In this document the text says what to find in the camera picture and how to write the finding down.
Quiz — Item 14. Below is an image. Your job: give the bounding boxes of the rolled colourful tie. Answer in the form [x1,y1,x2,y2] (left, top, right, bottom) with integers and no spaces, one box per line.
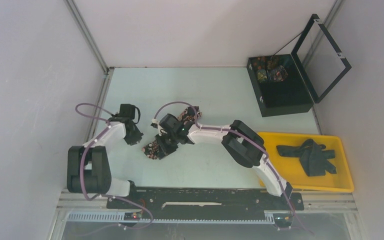
[268,65,288,82]

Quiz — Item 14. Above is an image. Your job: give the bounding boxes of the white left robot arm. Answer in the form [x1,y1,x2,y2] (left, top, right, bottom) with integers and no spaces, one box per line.
[66,104,143,208]

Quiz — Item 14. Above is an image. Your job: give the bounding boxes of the floral rose pattern tie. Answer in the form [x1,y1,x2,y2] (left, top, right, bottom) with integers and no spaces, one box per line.
[142,105,202,160]

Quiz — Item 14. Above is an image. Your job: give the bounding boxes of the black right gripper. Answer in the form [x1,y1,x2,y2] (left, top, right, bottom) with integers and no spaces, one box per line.
[155,131,179,160]

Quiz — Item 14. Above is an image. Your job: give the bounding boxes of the dark green tie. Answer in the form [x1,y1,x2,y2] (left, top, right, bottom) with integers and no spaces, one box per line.
[276,138,337,177]

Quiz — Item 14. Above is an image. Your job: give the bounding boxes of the black framed box lid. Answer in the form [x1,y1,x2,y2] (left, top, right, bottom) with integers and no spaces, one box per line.
[291,13,352,104]

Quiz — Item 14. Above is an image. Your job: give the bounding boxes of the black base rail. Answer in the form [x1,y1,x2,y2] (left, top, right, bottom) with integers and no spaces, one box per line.
[106,187,305,220]

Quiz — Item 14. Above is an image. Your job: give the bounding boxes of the black storage box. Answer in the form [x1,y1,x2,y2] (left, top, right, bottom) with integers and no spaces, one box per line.
[246,54,314,118]

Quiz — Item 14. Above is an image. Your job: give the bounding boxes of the rolled dark tie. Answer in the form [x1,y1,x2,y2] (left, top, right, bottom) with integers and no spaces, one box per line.
[266,55,280,70]

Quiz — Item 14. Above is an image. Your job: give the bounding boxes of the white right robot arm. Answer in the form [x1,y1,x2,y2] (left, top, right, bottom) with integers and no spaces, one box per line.
[151,114,293,209]

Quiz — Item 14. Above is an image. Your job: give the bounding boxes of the rolled patterned tie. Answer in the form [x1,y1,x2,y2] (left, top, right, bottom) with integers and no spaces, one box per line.
[256,69,269,83]

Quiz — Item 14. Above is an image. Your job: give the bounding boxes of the yellow plastic tray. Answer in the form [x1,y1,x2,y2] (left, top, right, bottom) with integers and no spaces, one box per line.
[259,132,355,193]

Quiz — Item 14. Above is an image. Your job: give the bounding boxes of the white cable duct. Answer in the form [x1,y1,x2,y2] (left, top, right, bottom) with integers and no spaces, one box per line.
[66,211,275,225]

